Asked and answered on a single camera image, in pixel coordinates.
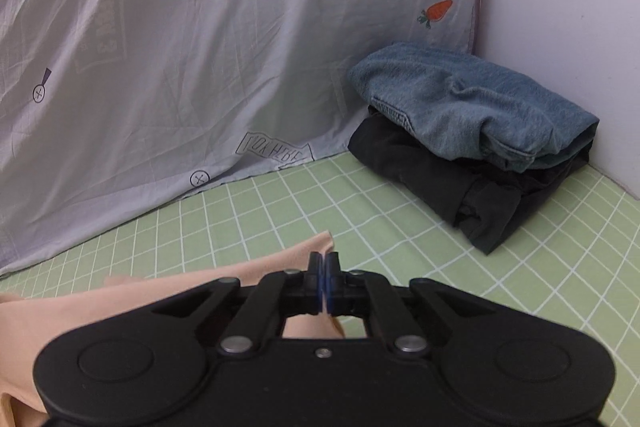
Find folded black garment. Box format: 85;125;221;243
347;105;594;256

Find beige long-sleeved garment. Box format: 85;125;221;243
0;230;347;427

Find green checked bed sheet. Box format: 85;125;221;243
0;151;640;427

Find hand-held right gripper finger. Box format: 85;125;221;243
150;251;324;356
326;251;502;356

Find grey carrot-print sheet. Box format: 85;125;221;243
0;0;484;279

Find folded blue jeans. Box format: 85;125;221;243
347;42;601;174

